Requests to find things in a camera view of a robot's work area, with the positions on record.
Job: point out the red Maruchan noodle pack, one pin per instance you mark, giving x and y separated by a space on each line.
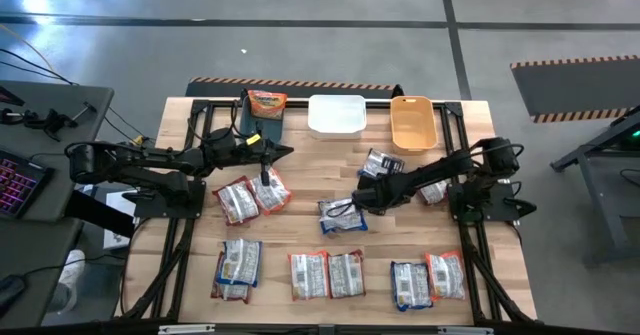
434 193
235 202
230 293
346 275

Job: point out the white plastic bin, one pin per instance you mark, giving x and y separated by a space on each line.
336 117

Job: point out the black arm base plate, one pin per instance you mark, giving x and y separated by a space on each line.
150 207
500 210

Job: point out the black computer with green light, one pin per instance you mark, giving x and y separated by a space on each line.
635 135

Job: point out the black backlit keyboard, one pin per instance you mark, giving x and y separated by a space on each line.
20 180

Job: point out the dark device on desk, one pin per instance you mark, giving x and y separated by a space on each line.
10 95

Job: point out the grey desk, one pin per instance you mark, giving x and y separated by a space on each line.
60 92
30 245

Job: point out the black clamp tool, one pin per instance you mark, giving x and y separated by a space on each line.
40 120

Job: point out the black computer mouse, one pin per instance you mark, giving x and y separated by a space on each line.
10 290

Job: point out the black aluminium table frame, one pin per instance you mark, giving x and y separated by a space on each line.
297 103

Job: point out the blue Maruchan noodle pack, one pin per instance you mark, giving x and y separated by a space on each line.
382 162
345 223
410 285
241 262

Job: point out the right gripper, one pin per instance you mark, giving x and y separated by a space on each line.
380 195

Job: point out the black metal table frame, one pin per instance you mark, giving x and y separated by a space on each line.
567 159

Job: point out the orange Maruchan noodle pack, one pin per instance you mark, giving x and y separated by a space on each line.
446 275
267 106
277 197
308 275

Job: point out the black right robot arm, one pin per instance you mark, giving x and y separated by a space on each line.
440 171

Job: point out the silver bracket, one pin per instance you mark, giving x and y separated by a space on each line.
465 330
185 329

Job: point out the blue-grey plastic bin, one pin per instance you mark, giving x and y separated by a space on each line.
248 127

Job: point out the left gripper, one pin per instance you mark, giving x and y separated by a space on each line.
252 151

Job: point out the black floor mat striped edge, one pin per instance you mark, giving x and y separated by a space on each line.
300 92
575 87

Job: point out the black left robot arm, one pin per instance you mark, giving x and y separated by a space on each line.
150 157

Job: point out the orange plastic bin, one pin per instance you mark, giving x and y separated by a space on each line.
414 125

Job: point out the person's shoe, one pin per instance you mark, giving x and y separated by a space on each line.
72 275

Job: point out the white box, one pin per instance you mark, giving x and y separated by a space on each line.
120 200

